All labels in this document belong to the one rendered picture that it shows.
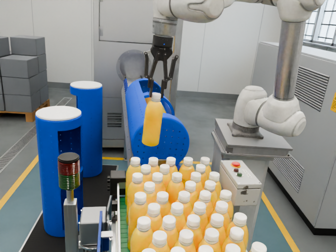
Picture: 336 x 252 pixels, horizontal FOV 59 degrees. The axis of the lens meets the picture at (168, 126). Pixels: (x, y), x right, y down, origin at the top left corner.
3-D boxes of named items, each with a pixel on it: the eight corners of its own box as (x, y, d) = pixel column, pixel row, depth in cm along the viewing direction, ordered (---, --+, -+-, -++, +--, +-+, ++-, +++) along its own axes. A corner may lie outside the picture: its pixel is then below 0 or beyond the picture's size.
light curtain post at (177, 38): (167, 181, 322) (182, 13, 262) (168, 184, 316) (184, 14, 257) (161, 181, 320) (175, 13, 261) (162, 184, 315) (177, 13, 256)
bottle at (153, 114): (144, 147, 121) (150, 100, 114) (139, 139, 127) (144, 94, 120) (161, 146, 124) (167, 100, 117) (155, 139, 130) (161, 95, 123)
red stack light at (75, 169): (81, 165, 95) (80, 154, 93) (78, 175, 89) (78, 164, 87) (59, 165, 93) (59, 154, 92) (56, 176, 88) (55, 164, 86)
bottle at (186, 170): (179, 195, 139) (183, 156, 132) (193, 200, 136) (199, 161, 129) (172, 203, 132) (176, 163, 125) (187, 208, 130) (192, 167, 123)
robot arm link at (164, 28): (151, 17, 111) (149, 33, 114) (154, 18, 103) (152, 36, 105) (175, 20, 113) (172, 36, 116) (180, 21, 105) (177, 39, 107)
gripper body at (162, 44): (172, 35, 115) (169, 60, 118) (150, 33, 113) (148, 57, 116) (176, 38, 108) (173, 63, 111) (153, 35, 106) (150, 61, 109)
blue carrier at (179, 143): (159, 116, 232) (165, 80, 222) (183, 173, 151) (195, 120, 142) (123, 112, 226) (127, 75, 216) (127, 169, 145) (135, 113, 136)
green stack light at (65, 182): (81, 179, 96) (81, 165, 95) (79, 190, 90) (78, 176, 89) (60, 179, 95) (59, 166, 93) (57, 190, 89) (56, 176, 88)
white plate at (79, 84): (91, 79, 288) (91, 81, 288) (64, 82, 269) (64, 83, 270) (108, 85, 270) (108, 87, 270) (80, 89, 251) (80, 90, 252)
